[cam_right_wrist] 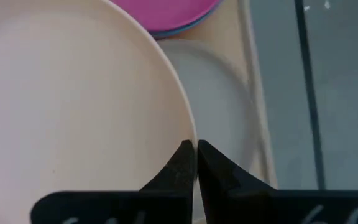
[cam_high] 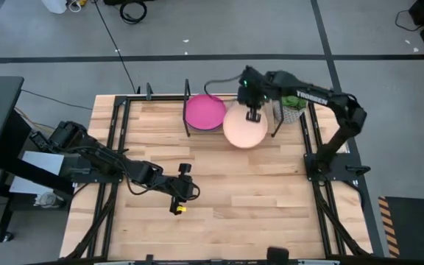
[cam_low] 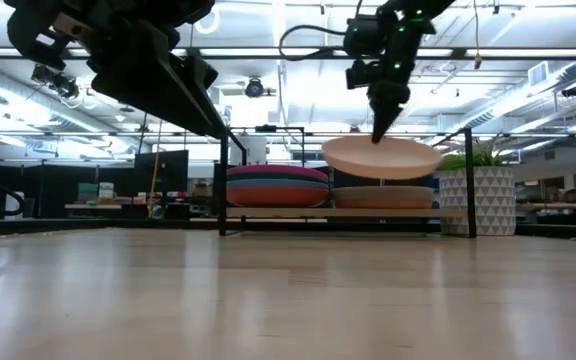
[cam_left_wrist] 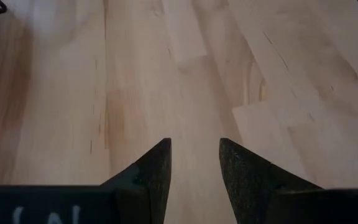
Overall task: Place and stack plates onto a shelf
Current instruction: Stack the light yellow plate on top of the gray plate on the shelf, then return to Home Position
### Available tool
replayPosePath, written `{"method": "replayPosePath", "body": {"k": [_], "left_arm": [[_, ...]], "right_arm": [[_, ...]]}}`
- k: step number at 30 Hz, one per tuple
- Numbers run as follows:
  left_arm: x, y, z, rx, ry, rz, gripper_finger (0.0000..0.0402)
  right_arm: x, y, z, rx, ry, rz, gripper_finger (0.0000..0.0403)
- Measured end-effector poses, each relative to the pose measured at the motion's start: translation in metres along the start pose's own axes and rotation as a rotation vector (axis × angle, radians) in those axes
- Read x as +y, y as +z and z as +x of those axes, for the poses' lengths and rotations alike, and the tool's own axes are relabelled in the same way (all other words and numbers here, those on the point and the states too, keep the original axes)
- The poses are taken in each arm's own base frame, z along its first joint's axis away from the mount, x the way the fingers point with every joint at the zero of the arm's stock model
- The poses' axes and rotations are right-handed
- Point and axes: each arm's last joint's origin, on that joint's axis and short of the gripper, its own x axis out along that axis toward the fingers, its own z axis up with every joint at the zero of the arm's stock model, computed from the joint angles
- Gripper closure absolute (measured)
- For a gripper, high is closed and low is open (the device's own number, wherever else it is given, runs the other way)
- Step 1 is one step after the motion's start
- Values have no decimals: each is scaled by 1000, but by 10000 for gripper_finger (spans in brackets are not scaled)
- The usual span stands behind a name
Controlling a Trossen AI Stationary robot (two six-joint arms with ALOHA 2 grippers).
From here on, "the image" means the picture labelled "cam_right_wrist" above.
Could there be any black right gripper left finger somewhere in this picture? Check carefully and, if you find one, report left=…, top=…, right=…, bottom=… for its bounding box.
left=30, top=139, right=197, bottom=224

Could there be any pink plate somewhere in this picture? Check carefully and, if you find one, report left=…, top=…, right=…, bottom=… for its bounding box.
left=109, top=0, right=224, bottom=34

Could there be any cream plate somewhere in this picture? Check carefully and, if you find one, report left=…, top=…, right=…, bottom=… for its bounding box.
left=0, top=0, right=198, bottom=224

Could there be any blue plate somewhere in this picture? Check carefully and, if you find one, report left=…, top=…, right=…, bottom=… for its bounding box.
left=149, top=0, right=226, bottom=40

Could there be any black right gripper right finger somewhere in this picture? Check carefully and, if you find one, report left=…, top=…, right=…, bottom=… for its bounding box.
left=197, top=139, right=358, bottom=224

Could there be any light green plate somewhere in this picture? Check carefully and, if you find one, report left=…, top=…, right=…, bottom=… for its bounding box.
left=156, top=37, right=262, bottom=175

